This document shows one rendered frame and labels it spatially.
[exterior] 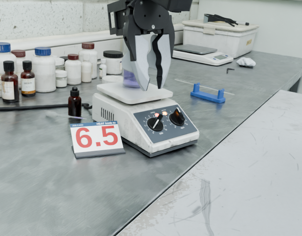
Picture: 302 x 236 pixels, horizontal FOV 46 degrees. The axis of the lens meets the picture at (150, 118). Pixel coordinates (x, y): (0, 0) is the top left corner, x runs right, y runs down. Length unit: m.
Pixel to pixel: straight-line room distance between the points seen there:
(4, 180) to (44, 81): 0.46
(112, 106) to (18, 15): 0.54
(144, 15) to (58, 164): 0.28
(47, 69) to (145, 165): 0.47
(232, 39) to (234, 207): 1.26
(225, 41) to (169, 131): 1.11
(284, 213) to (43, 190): 0.35
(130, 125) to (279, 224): 0.30
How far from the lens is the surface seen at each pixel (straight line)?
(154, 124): 0.64
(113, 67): 1.20
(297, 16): 2.04
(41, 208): 0.51
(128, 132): 0.66
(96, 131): 0.66
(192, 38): 1.79
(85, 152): 0.64
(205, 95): 1.02
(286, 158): 0.73
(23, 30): 1.16
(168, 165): 0.62
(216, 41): 1.75
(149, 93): 0.71
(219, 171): 0.63
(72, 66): 1.05
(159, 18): 0.60
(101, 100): 0.72
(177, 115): 0.68
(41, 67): 0.97
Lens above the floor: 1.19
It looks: 20 degrees down
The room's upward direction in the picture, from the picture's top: 5 degrees clockwise
